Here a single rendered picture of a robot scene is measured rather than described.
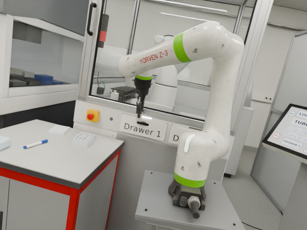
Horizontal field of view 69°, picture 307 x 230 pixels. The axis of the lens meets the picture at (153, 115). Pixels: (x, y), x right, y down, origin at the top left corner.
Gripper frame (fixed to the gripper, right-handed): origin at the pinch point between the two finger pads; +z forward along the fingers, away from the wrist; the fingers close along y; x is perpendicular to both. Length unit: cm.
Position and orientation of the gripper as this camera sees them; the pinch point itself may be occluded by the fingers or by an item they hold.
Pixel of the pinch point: (139, 117)
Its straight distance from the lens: 136.1
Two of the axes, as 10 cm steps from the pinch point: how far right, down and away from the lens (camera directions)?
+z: -1.3, 8.5, 5.2
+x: 9.7, 2.2, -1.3
